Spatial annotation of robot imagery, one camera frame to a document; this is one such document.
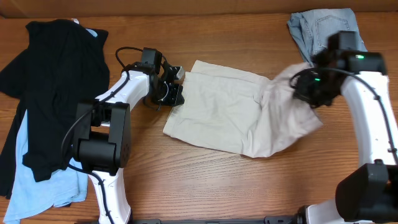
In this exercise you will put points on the black t-shirt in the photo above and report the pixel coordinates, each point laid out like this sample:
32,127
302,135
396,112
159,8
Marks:
63,65

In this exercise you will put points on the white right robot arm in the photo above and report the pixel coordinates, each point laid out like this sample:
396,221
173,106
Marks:
369,194

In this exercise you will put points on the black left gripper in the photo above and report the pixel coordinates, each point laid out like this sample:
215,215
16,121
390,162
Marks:
173,95

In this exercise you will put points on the beige khaki shorts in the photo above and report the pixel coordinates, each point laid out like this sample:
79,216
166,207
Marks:
232,110

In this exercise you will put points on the light blue t-shirt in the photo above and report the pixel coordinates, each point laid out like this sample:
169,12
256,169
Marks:
30,197

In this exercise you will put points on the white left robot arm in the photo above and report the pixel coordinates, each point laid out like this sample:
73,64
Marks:
102,132

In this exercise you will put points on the folded light blue jeans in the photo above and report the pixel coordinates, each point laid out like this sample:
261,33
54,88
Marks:
311,29

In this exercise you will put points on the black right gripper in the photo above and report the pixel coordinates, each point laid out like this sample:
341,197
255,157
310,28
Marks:
308,92

